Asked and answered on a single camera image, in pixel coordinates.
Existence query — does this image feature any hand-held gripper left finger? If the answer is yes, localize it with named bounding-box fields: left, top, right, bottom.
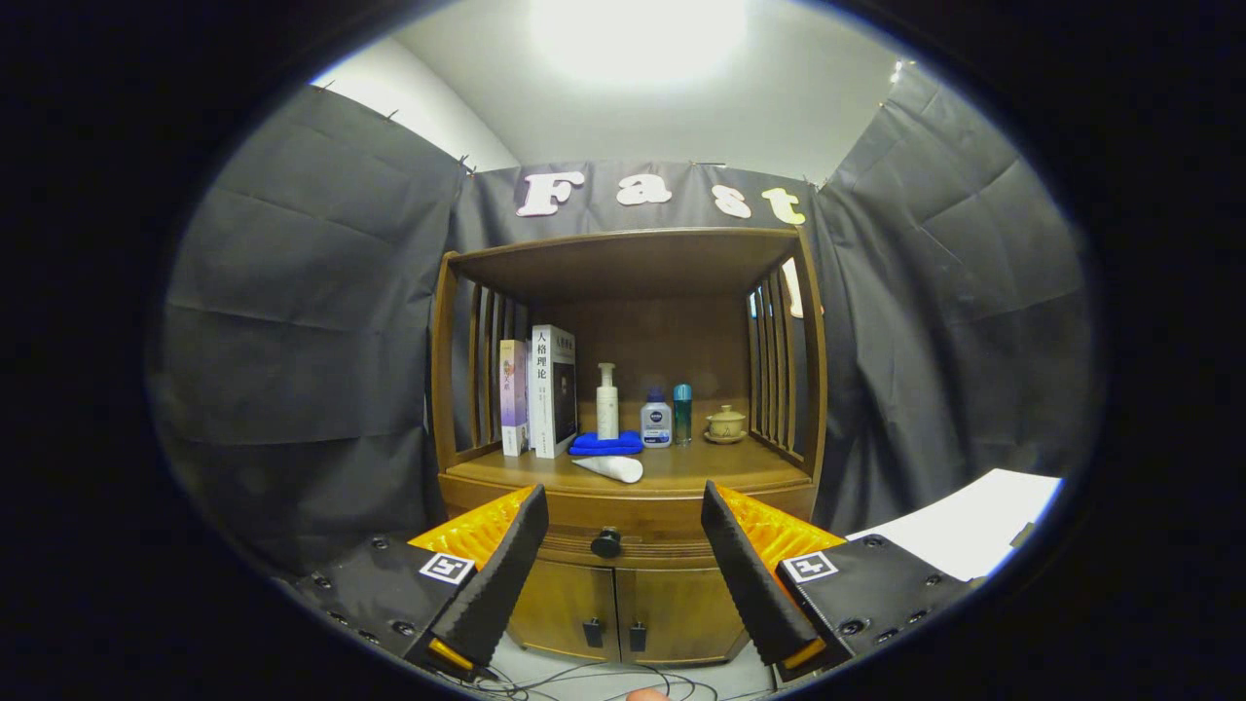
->
left=292, top=484, right=550, bottom=683

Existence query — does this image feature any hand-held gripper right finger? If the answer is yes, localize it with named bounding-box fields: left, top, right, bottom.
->
left=701, top=480, right=979, bottom=683

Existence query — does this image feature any thick white book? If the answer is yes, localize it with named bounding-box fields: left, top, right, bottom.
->
left=527, top=324, right=578, bottom=460

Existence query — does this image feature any thin pink book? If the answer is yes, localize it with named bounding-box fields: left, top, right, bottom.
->
left=499, top=339, right=530, bottom=458

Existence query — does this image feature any brown wooden cabinet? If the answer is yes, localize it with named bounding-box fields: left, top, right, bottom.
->
left=428, top=227, right=828, bottom=668

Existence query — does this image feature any white pump bottle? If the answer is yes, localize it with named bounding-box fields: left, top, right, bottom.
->
left=596, top=363, right=620, bottom=441

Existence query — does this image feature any tan lidded teacup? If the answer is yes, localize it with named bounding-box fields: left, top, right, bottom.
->
left=705, top=405, right=749, bottom=445

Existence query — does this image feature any black backdrop cloth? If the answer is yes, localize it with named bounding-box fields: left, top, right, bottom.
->
left=146, top=58, right=1101, bottom=575

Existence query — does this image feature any wooden cabinet door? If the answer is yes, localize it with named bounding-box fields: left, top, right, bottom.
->
left=506, top=560, right=621, bottom=663
left=615, top=567, right=751, bottom=666

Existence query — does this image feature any white bottle with blue cap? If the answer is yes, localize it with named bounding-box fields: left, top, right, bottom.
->
left=641, top=389, right=674, bottom=449

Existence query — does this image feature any brown wooden countertop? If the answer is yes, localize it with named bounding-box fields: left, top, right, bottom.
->
left=438, top=438, right=817, bottom=517

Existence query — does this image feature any white table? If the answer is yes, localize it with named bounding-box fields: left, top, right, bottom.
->
left=847, top=469, right=1064, bottom=582

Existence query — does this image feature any white squeeze tube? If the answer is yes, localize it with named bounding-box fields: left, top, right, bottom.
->
left=571, top=456, right=644, bottom=485

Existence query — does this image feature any folded blue cloth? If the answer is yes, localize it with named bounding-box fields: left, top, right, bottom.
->
left=568, top=431, right=644, bottom=457

